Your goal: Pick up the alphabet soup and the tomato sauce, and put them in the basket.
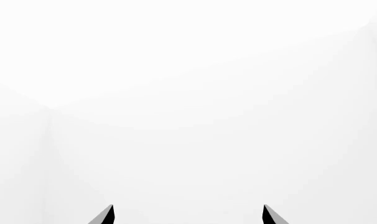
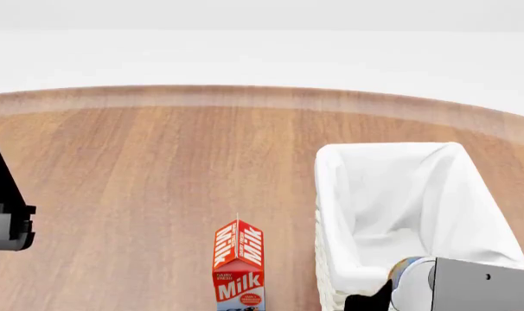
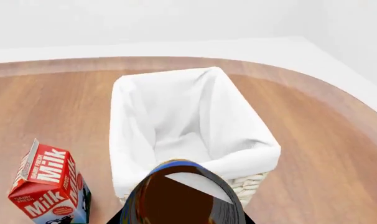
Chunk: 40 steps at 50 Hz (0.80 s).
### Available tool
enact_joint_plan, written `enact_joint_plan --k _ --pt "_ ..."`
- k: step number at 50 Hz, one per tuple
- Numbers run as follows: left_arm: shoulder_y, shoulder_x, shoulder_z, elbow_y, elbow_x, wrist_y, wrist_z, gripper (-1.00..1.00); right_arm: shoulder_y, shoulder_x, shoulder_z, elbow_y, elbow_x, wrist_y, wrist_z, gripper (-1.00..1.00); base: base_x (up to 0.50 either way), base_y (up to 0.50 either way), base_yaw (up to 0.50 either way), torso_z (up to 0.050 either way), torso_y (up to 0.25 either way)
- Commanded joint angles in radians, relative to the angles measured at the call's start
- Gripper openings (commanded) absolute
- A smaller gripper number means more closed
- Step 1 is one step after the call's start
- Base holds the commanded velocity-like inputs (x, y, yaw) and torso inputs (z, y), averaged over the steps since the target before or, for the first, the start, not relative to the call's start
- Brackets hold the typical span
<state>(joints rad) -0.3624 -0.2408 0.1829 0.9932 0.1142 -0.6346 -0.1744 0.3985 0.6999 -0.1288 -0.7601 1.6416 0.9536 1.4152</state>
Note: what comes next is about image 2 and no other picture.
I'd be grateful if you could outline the white wicker basket, cloth liner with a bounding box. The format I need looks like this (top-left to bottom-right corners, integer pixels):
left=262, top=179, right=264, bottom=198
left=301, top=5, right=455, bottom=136
left=314, top=141, right=524, bottom=311

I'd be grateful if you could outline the red and white milk carton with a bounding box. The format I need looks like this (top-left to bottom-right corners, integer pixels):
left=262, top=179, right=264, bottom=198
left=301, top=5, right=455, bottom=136
left=212, top=213, right=266, bottom=311

